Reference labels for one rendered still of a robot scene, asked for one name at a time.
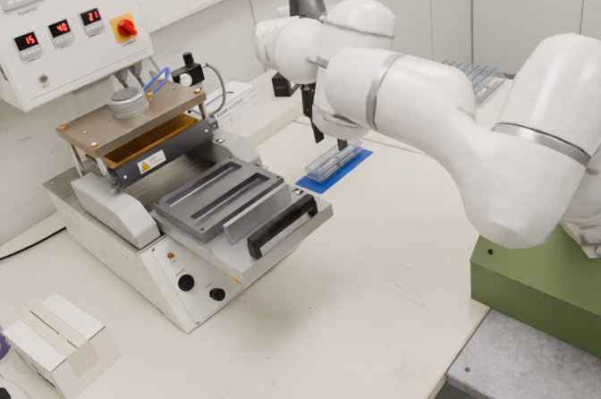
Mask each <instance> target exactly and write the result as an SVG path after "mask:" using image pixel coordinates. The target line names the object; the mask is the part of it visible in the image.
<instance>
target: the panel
mask: <svg viewBox="0 0 601 399"><path fill-rule="evenodd" d="M299 245H300V244H297V245H296V246H295V247H294V248H292V249H291V250H290V251H288V252H287V253H286V254H285V255H283V256H282V257H281V258H280V259H279V260H281V259H282V258H283V257H285V256H286V255H287V254H288V253H290V252H291V251H292V250H294V249H295V248H296V247H297V246H299ZM148 251H149V253H150V254H151V256H152V258H153V259H154V261H155V262H156V263H157V265H158V267H159V269H160V270H161V272H162V274H163V275H164V277H165V279H166V281H167V283H168V284H169V285H170V286H171V288H172V290H173V291H174V294H175V295H176V297H177V299H178V300H179V302H180V304H181V305H182V307H183V308H184V310H185V311H186V313H187V315H188V316H189V318H190V320H191V322H192V324H193V325H194V327H197V326H198V325H200V324H201V323H202V322H203V321H205V320H206V319H207V318H209V317H210V316H211V315H212V314H214V313H215V312H216V311H217V310H219V309H220V308H221V307H223V306H224V305H225V304H226V303H227V302H228V301H230V300H231V299H232V298H233V297H234V296H236V295H237V294H238V293H240V292H241V291H242V290H243V289H245V288H246V287H247V286H248V285H250V284H251V283H252V282H254V281H255V280H256V279H257V278H259V277H260V276H261V275H263V274H264V273H265V272H266V271H268V269H270V268H271V267H272V266H273V265H274V264H276V263H277V262H278V261H279V260H277V262H275V263H274V264H273V265H272V266H270V267H269V268H267V269H266V270H265V271H264V272H262V273H261V274H260V275H259V276H257V277H256V278H255V279H253V280H252V281H251V282H250V283H248V284H247V285H245V284H243V283H241V282H240V281H238V280H236V279H235V278H233V277H232V276H230V275H228V274H227V273H225V272H224V271H223V270H222V269H220V268H218V267H216V266H215V265H213V264H212V263H210V262H209V261H207V260H206V259H203V258H202V257H200V255H198V254H197V253H195V252H194V251H192V250H190V249H188V248H187V247H185V246H184V245H182V244H181V243H179V242H177V241H176V240H175V239H173V238H172V237H170V236H169V235H168V236H167V237H165V238H164V239H163V240H162V241H160V242H158V243H157V244H155V245H154V246H152V247H151V248H149V249H148ZM184 276H191V277H192V278H193V280H194V285H193V287H192V288H191V289H190V290H183V289H182V288H181V286H180V282H181V279H182V278H183V277H184ZM213 288H221V289H223V290H224V291H225V297H224V299H223V300H222V301H215V300H213V299H212V298H210V297H209V292H210V291H211V290H212V289H213Z"/></svg>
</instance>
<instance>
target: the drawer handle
mask: <svg viewBox="0 0 601 399"><path fill-rule="evenodd" d="M307 212H308V213H310V214H311V215H313V216H314V215H316V214H317V213H318V210H317V202H316V201H315V197H314V196H313V195H311V194H308V193H307V194H305V195H304V196H303V197H301V198H300V199H298V200H297V201H296V202H294V203H293V204H292V205H291V206H290V207H288V208H287V209H285V210H284V211H283V212H281V213H280V214H279V215H277V216H276V217H274V218H273V219H272V220H270V221H269V222H267V223H266V224H265V225H263V226H262V227H260V228H259V229H258V230H257V231H256V232H255V233H253V234H252V235H250V236H249V237H248V238H247V245H248V249H249V252H250V256H251V257H253V258H255V259H259V258H261V257H262V253H261V250H260V248H261V247H262V246H264V245H265V244H266V243H268V242H269V241H270V240H272V239H273V238H274V237H276V236H277V235H278V234H279V233H280V232H282V231H283V230H284V229H285V228H287V227H288V226H289V225H291V224H292V223H294V222H295V221H296V220H298V219H299V218H300V217H302V216H303V215H304V214H306V213H307Z"/></svg>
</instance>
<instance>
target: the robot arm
mask: <svg viewBox="0 0 601 399"><path fill-rule="evenodd" d="M289 12H290V17H287V18H281V19H274V20H269V21H260V22H259V23H258V24H257V25H256V26H255V28H254V30H253V31H252V37H251V41H252V49H253V51H254V53H255V55H256V57H257V59H258V60H259V61H260V62H261V63H262V64H263V65H264V67H267V68H270V69H273V70H276V71H279V73H280V74H281V75H282V76H284V77H285V79H286V80H288V81H290V82H293V83H297V84H300V90H301V97H302V109H303V115H304V116H305V117H306V116H307V117H308V118H309V119H310V122H311V128H312V130H313V132H314V138H315V142H316V143H319V142H320V141H321V140H323V139H324V138H325V137H324V134H325V135H327V136H330V137H334V138H337V144H338V149H339V150H340V151H342V150H343V149H345V148H346V147H348V142H347V140H356V139H360V138H362V137H363V136H365V135H366V134H368V133H369V131H370V130H372V131H374V132H378V133H380V134H382V135H385V136H386V137H389V138H391V139H394V140H397V141H400V142H401V143H404V144H406V145H408V146H411V147H413V148H415V149H419V150H421V151H422V152H424V153H426V154H427V155H429V156H430V157H432V158H433V159H434V160H436V161H437V162H438V163H439V164H440V165H441V166H442V167H443V168H444V169H445V170H446V171H447V172H448V173H449V174H450V175H451V177H452V178H453V181H454V183H455V185H456V187H457V189H458V191H459V192H460V195H461V200H462V204H463V206H464V210H465V213H466V217H467V218H468V220H469V221H470V222H471V224H472V225H473V226H474V228H475V229H476V230H477V231H478V233H479V234H480V235H482V236H483V237H485V238H487V239H488V240H490V241H491V242H494V243H496V244H499V245H501V246H504V247H506V248H508V249H522V248H531V247H535V246H538V245H541V244H544V242H545V241H546V239H547V238H548V236H549V235H550V234H551V232H552V231H553V230H554V229H555V227H556V226H557V224H558V223H559V224H560V225H561V227H562V228H563V230H564V231H565V232H566V233H567V234H568V235H569V236H570V237H571V238H572V239H573V240H574V241H576V242H577V243H578V244H579V246H580V247H581V248H582V249H583V250H584V252H585V253H586V255H587V256H588V258H589V259H601V40H597V39H594V38H588V37H585V36H581V35H579V34H575V33H567V34H560V35H555V36H553V37H551V38H547V39H544V40H542V41H541V42H540V43H539V44H538V46H537V47H536V49H535V50H534V51H533V53H532V54H531V55H530V57H529V59H528V60H527V61H526V63H525V64H524V65H523V66H522V67H521V69H520V70H519V72H518V73H517V74H516V76H515V78H514V80H513V82H512V85H511V87H510V89H509V92H508V94H507V96H506V99H505V101H504V103H503V106H502V108H501V110H500V113H499V115H498V116H497V119H496V121H495V126H494V127H493V128H491V129H490V130H489V129H486V128H482V127H479V126H478V123H477V121H476V107H475V95H474V91H473V88H472V84H471V81H470V80H469V79H468V78H467V77H466V76H465V75H464V73H463V72H462V71H460V70H458V69H457V68H454V67H452V66H448V65H445V64H440V63H436V62H433V61H429V60H427V59H423V58H420V57H416V56H414V55H407V54H404V53H399V52H394V51H392V49H393V43H394V37H395V24H396V17H395V16H394V14H393V13H392V11H391V10H390V9H389V8H387V7H386V6H385V5H383V4H381V3H379V2H377V1H375V0H343V1H342V2H341V3H339V4H336V5H334V6H333V7H332V8H331V10H330V11H329V13H327V12H326V6H325V3H324V0H289ZM307 109H308V111H307Z"/></svg>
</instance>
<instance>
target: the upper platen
mask: <svg viewBox="0 0 601 399"><path fill-rule="evenodd" d="M198 121H199V119H198V118H195V117H192V116H190V115H186V114H184V113H182V114H180V115H177V116H176V117H174V118H173V119H171V120H169V121H167V122H165V123H162V124H160V125H159V126H157V127H156V128H154V129H152V130H150V131H148V132H146V133H144V134H142V135H140V136H139V137H137V138H135V139H134V140H131V141H129V142H127V143H125V144H123V145H122V146H121V147H119V148H117V149H114V150H112V151H110V152H109V153H107V154H105V155H104V158H105V160H106V163H107V165H108V167H109V170H110V172H112V173H113V174H114V170H113V169H114V168H115V167H117V166H119V165H121V164H122V163H124V162H126V161H128V160H130V159H131V158H133V157H136V156H137V155H138V154H140V153H142V152H144V151H146V150H147V149H150V148H152V147H154V146H155V145H156V144H158V143H160V142H162V141H163V140H166V139H168V138H170V137H171V136H173V135H175V134H176V133H178V132H180V131H182V130H184V129H186V128H187V127H189V126H191V125H193V124H194V123H196V122H198ZM83 152H84V153H85V157H86V159H88V160H90V161H91V162H93V163H95V164H97V165H98V163H97V160H96V159H95V157H93V156H91V155H90V154H89V153H87V152H85V151H83Z"/></svg>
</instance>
